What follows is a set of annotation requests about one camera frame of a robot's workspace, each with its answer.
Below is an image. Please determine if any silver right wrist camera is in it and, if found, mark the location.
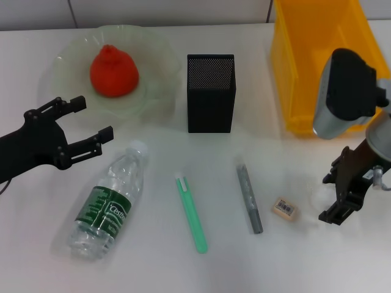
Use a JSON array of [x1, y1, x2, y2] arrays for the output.
[[312, 48, 389, 140]]

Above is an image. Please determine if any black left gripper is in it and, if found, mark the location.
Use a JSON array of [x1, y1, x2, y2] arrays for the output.
[[0, 95, 114, 184]]

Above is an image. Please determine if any beige barcode eraser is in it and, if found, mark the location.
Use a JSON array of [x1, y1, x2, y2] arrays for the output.
[[271, 197, 299, 222]]

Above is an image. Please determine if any clear green-label water bottle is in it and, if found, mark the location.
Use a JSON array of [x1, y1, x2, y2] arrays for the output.
[[67, 139, 150, 261]]

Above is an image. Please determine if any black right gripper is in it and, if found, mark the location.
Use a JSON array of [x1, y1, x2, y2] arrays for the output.
[[318, 139, 381, 226]]

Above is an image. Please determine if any green pen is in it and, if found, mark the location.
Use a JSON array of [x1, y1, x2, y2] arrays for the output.
[[174, 172, 208, 255]]

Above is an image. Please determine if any gripper cable with connector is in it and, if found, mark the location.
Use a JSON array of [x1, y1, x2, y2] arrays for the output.
[[369, 165, 391, 192], [0, 179, 13, 197]]

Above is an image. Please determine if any black mesh pen holder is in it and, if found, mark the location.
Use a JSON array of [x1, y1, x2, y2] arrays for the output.
[[186, 54, 238, 134]]

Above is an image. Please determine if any yellow plastic bin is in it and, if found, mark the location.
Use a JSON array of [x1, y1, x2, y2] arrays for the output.
[[269, 0, 391, 135]]

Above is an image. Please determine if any red-orange toy orange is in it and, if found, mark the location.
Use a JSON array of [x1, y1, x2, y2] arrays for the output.
[[89, 44, 141, 98]]

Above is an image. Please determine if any pale green glass plate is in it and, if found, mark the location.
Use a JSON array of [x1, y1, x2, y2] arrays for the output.
[[38, 24, 181, 121]]

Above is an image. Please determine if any left gripper cable with connector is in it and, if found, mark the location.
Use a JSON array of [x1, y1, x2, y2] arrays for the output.
[[0, 179, 13, 197]]

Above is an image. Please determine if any right gripper cable with connector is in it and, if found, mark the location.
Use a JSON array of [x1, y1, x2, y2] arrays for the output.
[[369, 165, 391, 192]]

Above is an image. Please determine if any grey pen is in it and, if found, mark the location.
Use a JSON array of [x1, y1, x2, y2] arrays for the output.
[[234, 156, 264, 235]]

